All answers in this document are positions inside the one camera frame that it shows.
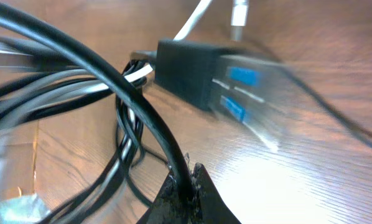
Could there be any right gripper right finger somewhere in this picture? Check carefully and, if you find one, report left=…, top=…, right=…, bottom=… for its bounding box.
left=192, top=163, right=241, bottom=224

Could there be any black usb cable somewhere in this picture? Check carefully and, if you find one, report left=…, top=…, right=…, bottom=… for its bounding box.
left=0, top=0, right=196, bottom=203
left=0, top=34, right=162, bottom=224

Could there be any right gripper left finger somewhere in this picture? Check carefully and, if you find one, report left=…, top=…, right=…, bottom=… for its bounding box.
left=137, top=174, right=182, bottom=224

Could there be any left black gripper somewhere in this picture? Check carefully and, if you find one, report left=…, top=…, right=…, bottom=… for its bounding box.
left=155, top=39, right=285, bottom=149

